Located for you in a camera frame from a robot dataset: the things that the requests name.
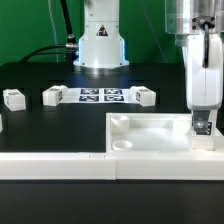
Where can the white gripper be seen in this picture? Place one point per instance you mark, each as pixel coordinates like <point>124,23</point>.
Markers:
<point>204,86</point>

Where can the white square table top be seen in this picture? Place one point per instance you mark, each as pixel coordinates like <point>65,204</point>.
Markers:
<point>152,132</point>

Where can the white front fence bar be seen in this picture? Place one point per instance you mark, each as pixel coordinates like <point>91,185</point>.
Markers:
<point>80,166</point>

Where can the fiducial marker sheet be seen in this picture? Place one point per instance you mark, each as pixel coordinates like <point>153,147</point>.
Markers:
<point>97,95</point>

